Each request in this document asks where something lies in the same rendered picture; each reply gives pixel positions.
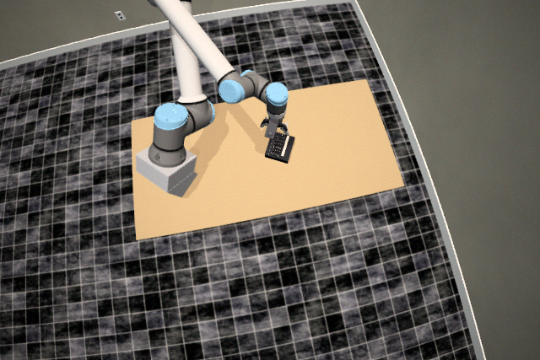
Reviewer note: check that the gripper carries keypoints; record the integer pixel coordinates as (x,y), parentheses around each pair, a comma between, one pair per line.
(281,125)

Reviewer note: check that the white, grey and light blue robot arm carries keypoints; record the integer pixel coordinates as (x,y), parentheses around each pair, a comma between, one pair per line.
(172,123)

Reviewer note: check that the black lighting desk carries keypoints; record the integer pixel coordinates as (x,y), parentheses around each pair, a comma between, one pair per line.
(280,147)

